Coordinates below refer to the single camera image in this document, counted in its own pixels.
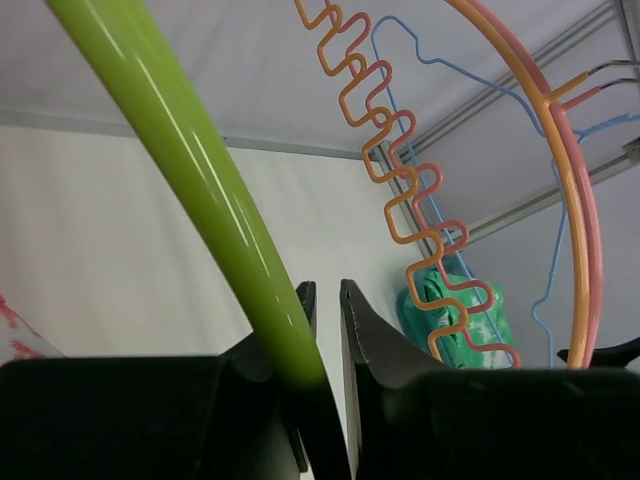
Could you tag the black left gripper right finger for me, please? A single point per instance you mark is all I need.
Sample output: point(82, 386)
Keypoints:
point(419, 419)

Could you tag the green tie-dye garment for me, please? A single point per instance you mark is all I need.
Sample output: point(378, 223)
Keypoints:
point(484, 328)

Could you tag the light blue wire hanger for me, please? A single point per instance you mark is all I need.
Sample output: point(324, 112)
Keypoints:
point(472, 122)

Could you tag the orange wavy hanger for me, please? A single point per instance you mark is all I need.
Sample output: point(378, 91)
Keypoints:
point(450, 237)

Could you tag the red tie-dye trousers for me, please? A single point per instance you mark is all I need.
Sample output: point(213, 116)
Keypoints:
point(19, 341)

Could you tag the lime green plastic hanger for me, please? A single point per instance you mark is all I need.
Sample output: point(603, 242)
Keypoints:
point(139, 69)

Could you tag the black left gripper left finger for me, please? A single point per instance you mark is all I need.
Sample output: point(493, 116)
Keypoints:
point(225, 416)

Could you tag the pink wavy hanger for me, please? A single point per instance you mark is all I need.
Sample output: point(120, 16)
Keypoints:
point(430, 195)

